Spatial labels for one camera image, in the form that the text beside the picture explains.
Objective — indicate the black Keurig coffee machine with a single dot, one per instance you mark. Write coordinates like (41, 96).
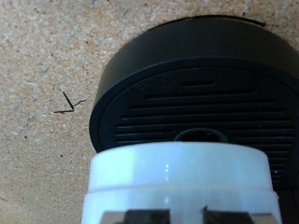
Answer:
(199, 93)

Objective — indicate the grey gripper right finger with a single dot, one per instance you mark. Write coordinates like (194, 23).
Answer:
(236, 218)

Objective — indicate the white mug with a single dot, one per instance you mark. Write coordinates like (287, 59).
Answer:
(180, 174)

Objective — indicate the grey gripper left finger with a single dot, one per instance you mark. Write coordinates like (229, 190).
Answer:
(146, 217)

